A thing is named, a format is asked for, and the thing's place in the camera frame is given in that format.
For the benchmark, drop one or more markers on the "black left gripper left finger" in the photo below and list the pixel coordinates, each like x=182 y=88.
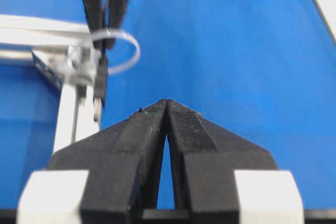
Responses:
x=97 y=179

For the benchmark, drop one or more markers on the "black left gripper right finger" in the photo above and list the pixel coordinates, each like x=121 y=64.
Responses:
x=221 y=177

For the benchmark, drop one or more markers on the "blue table mat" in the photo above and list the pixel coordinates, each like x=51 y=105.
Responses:
x=263 y=69

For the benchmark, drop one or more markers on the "aluminium extrusion frame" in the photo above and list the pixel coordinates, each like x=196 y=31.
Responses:
x=52 y=46

